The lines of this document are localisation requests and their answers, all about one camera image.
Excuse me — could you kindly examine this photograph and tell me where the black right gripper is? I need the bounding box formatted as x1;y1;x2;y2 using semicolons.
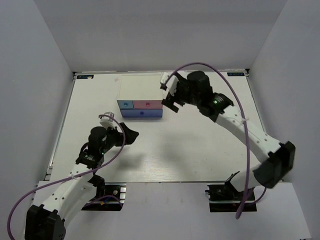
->
162;72;201;113

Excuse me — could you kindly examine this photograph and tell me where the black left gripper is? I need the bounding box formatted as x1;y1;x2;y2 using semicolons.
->
100;122;139;155

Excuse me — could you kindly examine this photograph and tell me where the dark blue drawer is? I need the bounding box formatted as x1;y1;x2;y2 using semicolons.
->
120;108;163;118

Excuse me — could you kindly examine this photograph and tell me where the pink drawer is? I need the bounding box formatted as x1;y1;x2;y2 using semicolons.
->
132;100;163;109

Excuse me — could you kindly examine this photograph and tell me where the light blue drawer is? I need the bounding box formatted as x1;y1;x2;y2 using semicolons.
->
117;100;134;109

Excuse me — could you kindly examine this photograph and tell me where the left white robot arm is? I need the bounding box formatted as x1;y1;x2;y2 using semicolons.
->
24;122;139;240

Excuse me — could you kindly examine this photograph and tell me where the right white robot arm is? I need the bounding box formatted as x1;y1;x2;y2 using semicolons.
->
160;71;296;200

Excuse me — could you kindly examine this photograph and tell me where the white drawer organizer cabinet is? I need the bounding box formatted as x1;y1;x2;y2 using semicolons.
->
117;74;163;101

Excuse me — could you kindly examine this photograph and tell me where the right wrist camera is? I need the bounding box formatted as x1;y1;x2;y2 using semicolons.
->
159;72;179;96

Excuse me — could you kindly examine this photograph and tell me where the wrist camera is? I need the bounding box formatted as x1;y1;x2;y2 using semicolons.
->
159;72;179;96
98;111;116;129

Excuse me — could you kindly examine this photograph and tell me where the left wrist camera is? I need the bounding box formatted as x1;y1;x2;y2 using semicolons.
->
98;111;116;129

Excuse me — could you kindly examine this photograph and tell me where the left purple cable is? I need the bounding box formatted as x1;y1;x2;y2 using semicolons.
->
6;113;126;240

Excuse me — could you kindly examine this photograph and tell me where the purple cable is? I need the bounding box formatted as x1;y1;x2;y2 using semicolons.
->
164;62;267;220
6;113;126;240

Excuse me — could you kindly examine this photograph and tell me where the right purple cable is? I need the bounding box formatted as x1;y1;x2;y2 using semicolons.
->
164;62;267;220

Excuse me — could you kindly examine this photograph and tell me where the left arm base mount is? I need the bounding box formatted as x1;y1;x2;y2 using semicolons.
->
81;183;127;212

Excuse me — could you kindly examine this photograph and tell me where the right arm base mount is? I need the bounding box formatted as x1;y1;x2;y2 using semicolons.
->
205;171;260;213

